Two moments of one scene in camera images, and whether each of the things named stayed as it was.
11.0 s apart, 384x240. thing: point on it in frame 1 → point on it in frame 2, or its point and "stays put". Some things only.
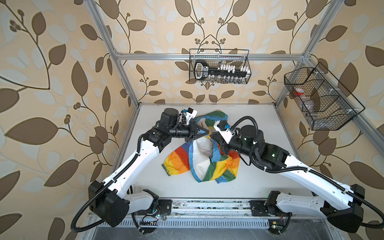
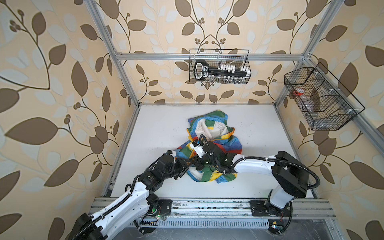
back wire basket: x=220 y=66 stays put
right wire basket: x=327 y=105 stays put
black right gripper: x=225 y=148 → x=198 y=164
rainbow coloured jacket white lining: x=206 y=157 stays put
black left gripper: x=192 y=131 → x=183 y=166
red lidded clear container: x=299 y=91 stays put
